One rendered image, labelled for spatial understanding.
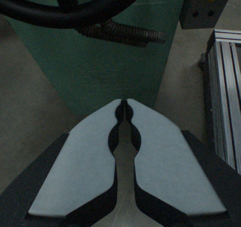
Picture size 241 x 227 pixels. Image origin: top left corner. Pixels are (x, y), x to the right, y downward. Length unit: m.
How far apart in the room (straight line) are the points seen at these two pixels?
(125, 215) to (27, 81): 0.93
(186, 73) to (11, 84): 1.08
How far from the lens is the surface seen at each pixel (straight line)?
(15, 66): 1.34
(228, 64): 0.91
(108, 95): 0.75
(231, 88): 0.83
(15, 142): 1.04
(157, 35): 0.39
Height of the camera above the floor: 0.82
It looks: 62 degrees down
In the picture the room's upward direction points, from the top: 6 degrees counter-clockwise
